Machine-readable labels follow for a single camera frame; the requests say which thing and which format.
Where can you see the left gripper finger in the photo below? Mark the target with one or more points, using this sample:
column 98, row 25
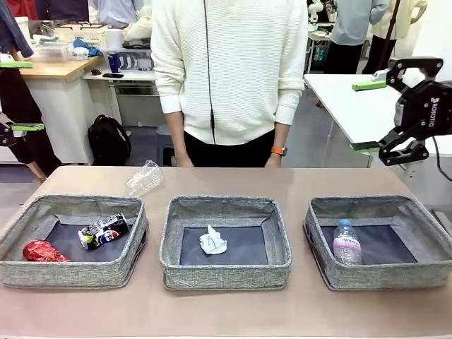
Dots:
column 28, row 127
column 17, row 64

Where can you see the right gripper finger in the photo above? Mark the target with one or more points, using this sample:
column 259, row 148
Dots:
column 363, row 146
column 367, row 85

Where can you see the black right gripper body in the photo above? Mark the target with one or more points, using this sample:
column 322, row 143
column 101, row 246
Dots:
column 431, row 109

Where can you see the clear plastic water bottle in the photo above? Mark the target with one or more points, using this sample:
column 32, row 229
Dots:
column 347, row 243

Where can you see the crushed red soda can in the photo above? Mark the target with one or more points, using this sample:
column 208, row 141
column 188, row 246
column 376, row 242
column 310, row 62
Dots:
column 42, row 250

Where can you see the crushed black soda can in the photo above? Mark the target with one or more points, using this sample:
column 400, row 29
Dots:
column 106, row 231

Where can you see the white paper ball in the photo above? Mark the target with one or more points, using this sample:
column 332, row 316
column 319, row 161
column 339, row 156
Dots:
column 212, row 243

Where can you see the person's right forearm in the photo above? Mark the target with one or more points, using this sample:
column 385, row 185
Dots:
column 176, row 134

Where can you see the person's left forearm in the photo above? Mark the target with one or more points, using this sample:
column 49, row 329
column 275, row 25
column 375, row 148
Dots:
column 282, row 134

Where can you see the person's left hand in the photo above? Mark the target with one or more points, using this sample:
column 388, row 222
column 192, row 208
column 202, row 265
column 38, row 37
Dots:
column 273, row 161

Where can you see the person's right hand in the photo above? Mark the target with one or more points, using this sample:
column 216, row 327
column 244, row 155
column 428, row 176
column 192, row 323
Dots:
column 183, row 160

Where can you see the bystander in dark blue shirt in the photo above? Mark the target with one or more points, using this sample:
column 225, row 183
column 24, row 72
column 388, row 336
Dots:
column 21, row 102

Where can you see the white table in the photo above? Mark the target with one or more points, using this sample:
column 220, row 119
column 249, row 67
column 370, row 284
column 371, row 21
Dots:
column 335, row 95

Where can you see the wooden top cabinet table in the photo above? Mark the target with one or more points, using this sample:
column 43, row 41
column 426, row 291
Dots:
column 53, row 72

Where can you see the white bucket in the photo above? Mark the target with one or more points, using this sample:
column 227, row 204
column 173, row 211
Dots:
column 22, row 28

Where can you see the white plastic crate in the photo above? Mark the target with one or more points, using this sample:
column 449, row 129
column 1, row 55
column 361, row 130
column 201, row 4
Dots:
column 53, row 51

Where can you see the black tripod pole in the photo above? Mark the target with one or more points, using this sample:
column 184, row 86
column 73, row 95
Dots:
column 388, row 35

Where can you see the bystander in light blue shirt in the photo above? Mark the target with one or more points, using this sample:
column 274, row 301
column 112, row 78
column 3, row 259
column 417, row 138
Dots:
column 349, row 21

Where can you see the light wooden box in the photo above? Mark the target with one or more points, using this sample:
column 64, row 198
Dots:
column 81, row 35

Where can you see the blue cloth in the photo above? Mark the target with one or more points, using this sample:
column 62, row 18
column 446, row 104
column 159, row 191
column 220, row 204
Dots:
column 88, row 47

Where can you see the bystander in cream top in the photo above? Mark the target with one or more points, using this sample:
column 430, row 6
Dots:
column 409, row 21

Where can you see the black backpack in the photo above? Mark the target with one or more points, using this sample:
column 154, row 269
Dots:
column 106, row 141

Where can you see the orange wrist watch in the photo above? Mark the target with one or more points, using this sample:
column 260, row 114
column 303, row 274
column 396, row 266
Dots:
column 279, row 150

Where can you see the black smartphone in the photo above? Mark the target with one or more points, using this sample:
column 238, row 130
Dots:
column 113, row 75

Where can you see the bystander in pale blue shirt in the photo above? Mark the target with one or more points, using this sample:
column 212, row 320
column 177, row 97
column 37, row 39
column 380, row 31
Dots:
column 116, row 10

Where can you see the white desk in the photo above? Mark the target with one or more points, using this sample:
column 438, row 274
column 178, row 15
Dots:
column 134, row 76

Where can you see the cream cloth bag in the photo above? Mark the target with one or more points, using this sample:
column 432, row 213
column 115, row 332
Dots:
column 139, row 30

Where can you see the crushed clear plastic cup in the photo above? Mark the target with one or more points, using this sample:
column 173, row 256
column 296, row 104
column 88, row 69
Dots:
column 144, row 178

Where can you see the person in white sweater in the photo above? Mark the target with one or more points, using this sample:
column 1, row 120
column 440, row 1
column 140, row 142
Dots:
column 240, row 70

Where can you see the grey fabric basket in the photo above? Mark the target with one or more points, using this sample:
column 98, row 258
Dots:
column 70, row 273
column 381, row 275
column 226, row 273

